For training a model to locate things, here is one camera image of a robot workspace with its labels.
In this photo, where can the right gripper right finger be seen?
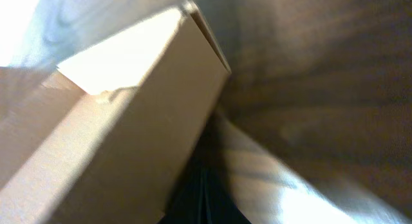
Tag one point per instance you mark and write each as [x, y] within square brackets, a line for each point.
[219, 207]

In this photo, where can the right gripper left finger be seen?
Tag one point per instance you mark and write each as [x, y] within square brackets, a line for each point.
[188, 206]

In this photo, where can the cardboard box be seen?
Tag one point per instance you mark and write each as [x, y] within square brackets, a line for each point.
[106, 137]

